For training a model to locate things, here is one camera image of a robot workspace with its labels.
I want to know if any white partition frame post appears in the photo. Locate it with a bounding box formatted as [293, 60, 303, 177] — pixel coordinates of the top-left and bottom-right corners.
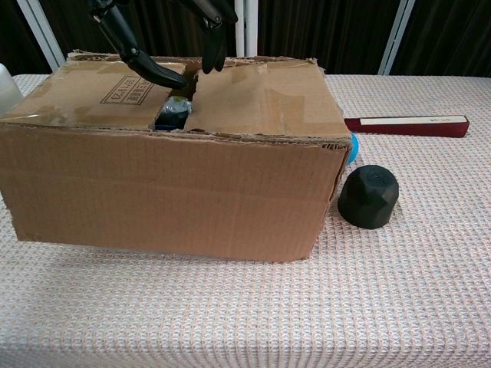
[17, 0, 64, 68]
[377, 0, 415, 76]
[234, 0, 259, 59]

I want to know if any dark cola plastic bottle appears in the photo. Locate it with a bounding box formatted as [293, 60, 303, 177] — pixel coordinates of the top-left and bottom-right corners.
[155, 96, 193, 131]

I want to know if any brown cardboard box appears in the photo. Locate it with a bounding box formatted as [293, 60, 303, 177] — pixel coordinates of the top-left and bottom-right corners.
[0, 48, 353, 265]

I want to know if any black faceted cup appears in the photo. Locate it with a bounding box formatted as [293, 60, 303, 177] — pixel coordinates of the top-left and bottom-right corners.
[337, 163, 400, 230]

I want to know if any blue ball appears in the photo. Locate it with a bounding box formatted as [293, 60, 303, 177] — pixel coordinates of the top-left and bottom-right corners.
[347, 132, 364, 166]

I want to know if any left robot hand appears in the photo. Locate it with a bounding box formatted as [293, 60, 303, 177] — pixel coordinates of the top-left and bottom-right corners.
[87, 0, 239, 91]

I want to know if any pink woven tablecloth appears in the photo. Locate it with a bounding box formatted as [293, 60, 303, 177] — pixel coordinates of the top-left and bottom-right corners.
[0, 72, 491, 368]

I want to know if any black pleated partition panel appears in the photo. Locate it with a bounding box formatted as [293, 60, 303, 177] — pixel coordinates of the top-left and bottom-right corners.
[257, 0, 402, 76]
[38, 0, 237, 58]
[0, 0, 51, 76]
[390, 0, 491, 77]

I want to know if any white plastic bottle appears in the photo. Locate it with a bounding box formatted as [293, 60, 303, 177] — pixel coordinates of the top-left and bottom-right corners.
[0, 63, 22, 116]

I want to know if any long dark red box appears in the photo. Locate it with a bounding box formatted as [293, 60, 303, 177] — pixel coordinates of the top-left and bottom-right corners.
[344, 113, 471, 139]

